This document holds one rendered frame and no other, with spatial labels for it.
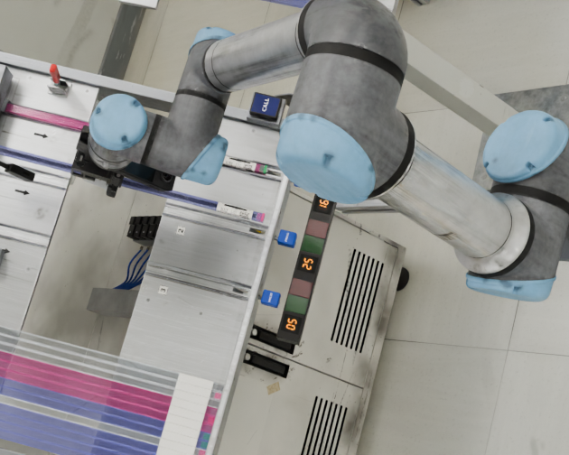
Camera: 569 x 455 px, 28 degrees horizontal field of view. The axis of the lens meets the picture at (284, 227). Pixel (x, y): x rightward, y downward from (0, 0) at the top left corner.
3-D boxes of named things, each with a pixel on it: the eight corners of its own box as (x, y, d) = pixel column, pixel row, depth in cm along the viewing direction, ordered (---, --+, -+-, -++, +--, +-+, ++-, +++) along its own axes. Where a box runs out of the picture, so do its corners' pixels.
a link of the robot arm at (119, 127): (143, 154, 154) (82, 134, 153) (135, 172, 165) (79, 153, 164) (161, 102, 156) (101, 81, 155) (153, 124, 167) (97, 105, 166)
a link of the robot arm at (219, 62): (372, -56, 124) (177, 23, 166) (344, 34, 122) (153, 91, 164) (450, -8, 130) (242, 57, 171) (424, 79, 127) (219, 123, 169)
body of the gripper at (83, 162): (84, 133, 181) (87, 112, 170) (135, 149, 183) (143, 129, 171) (69, 177, 179) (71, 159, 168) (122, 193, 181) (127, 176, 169)
